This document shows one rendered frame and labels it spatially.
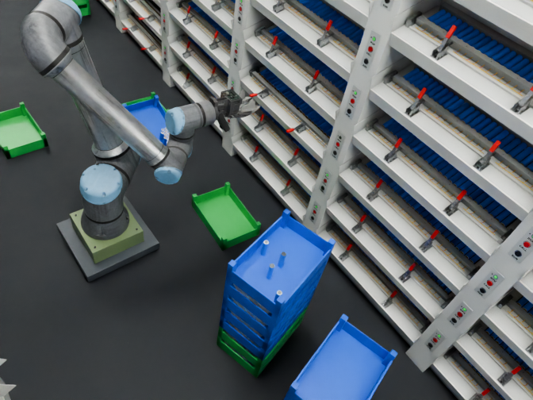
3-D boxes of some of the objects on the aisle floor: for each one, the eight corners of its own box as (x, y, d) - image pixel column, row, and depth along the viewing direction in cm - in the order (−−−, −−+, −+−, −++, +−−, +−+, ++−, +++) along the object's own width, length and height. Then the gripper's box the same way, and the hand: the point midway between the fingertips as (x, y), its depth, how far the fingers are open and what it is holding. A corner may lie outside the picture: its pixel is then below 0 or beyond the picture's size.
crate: (258, 234, 213) (261, 224, 207) (221, 251, 204) (223, 240, 198) (227, 192, 228) (228, 181, 222) (191, 205, 219) (191, 194, 213)
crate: (180, 146, 245) (182, 138, 239) (146, 158, 236) (147, 150, 229) (155, 103, 252) (157, 94, 245) (121, 113, 243) (121, 104, 236)
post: (311, 247, 212) (509, -292, 85) (299, 233, 217) (469, -299, 90) (342, 230, 222) (561, -276, 95) (329, 217, 226) (523, -283, 99)
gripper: (220, 109, 162) (267, 96, 173) (203, 91, 168) (250, 79, 178) (218, 128, 168) (263, 114, 179) (201, 110, 174) (247, 98, 185)
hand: (253, 104), depth 180 cm, fingers open, 5 cm apart
